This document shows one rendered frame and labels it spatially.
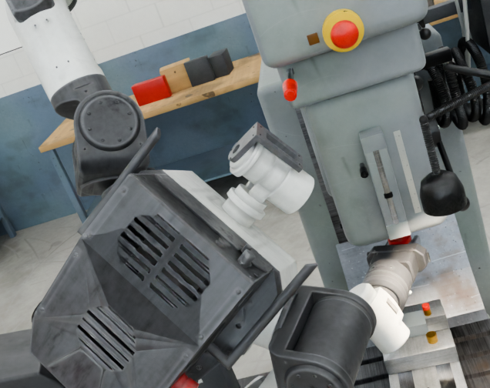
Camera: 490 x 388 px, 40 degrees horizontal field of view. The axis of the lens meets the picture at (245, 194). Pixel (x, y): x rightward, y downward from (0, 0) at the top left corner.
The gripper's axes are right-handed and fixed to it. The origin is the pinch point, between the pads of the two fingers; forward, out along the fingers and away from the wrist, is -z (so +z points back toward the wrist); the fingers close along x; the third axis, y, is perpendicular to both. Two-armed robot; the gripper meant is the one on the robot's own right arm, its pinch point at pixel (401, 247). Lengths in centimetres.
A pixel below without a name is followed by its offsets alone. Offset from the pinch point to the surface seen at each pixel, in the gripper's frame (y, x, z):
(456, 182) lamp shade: -22.3, -18.2, 17.5
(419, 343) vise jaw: 20.7, -0.1, 5.5
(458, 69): -34.1, -17.7, -4.1
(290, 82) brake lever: -46, 1, 26
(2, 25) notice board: -53, 388, -297
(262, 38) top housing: -54, 3, 25
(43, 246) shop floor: 122, 392, -236
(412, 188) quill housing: -16.9, -7.6, 7.0
